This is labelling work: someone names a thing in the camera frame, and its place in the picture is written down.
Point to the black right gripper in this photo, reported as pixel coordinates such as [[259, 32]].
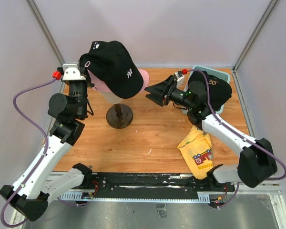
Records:
[[158, 90]]

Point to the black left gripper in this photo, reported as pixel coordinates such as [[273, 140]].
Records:
[[85, 72]]

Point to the pink sport baseball cap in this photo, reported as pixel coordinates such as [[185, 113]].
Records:
[[126, 87]]

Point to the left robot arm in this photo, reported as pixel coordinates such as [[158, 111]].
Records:
[[31, 194]]

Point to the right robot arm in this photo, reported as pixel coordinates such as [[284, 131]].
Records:
[[256, 158]]

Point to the cream mannequin head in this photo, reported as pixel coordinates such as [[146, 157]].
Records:
[[111, 97]]

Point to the black gold-logo baseball cap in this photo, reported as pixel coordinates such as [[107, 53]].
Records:
[[219, 90]]

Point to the light teal plastic bin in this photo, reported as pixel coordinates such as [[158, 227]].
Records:
[[218, 73]]

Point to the yellow printed cloth hat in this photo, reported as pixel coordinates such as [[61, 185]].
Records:
[[196, 149]]

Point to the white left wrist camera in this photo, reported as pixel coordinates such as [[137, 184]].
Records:
[[69, 71]]

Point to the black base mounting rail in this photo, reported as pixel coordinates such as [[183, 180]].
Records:
[[149, 181]]

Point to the white cable duct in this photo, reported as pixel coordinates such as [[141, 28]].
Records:
[[153, 196]]

